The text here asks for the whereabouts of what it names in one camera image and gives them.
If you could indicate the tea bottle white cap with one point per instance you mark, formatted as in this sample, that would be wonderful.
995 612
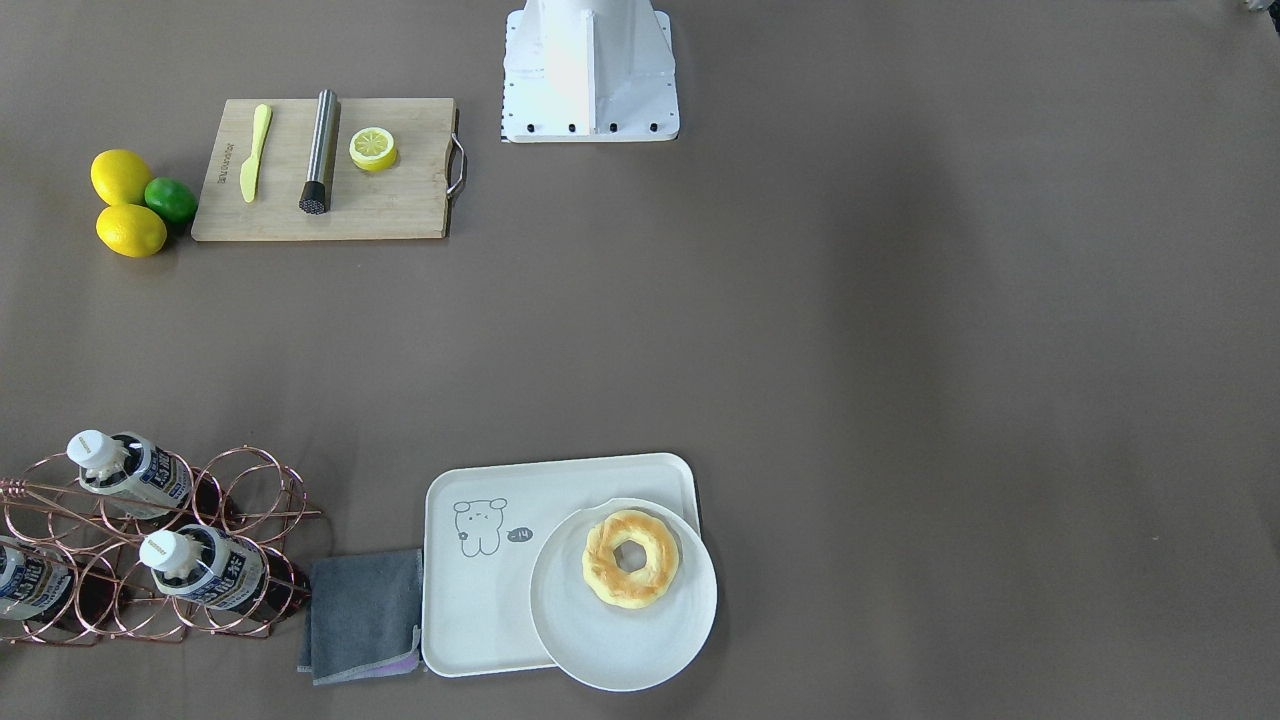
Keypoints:
212 568

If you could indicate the yellow lemon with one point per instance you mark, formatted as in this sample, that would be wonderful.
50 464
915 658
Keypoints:
120 177
132 230

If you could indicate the wooden cutting board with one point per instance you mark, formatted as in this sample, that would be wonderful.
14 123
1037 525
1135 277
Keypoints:
409 201

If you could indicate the half lemon slice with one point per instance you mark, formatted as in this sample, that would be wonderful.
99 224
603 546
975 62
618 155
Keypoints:
373 149

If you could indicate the glazed donut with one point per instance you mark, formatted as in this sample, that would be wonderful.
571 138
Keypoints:
630 559

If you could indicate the grey folded cloth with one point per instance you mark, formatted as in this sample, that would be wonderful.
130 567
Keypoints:
363 619

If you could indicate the copper wire bottle rack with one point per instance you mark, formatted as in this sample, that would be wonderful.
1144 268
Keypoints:
260 500

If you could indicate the green lime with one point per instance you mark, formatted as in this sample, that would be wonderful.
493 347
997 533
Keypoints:
171 199

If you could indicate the tea bottle at edge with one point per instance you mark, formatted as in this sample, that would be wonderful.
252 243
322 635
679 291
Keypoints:
39 587

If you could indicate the white round plate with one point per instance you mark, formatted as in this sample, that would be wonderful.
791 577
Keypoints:
604 646

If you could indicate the yellow plastic knife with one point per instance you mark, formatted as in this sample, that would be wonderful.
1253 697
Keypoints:
249 172

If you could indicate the tea bottle in rack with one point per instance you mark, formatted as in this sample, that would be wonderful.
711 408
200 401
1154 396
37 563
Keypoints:
140 479

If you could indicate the yellow lemon upper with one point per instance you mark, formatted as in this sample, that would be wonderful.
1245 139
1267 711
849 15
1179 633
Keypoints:
120 177

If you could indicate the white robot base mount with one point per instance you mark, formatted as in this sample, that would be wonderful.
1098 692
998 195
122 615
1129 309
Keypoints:
589 72

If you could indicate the white tray with bear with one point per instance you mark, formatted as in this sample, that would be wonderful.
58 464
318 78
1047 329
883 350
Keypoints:
484 528

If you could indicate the steel muddler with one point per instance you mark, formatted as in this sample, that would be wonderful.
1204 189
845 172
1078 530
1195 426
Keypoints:
314 198

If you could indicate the yellow lemon lower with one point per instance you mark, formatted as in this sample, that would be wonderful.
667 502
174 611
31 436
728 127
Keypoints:
132 230

